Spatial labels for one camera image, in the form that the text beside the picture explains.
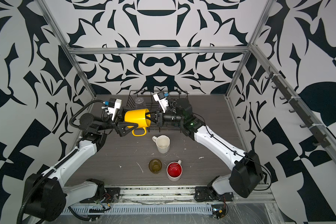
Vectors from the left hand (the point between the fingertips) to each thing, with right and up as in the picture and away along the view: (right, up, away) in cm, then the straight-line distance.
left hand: (137, 116), depth 62 cm
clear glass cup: (-7, +7, +41) cm, 42 cm away
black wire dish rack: (0, +8, +52) cm, 53 cm away
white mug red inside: (+17, -32, +19) cm, 41 cm away
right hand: (+3, +1, +2) cm, 3 cm away
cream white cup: (+10, -18, +26) cm, 34 cm away
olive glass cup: (+6, -30, +20) cm, 37 cm away
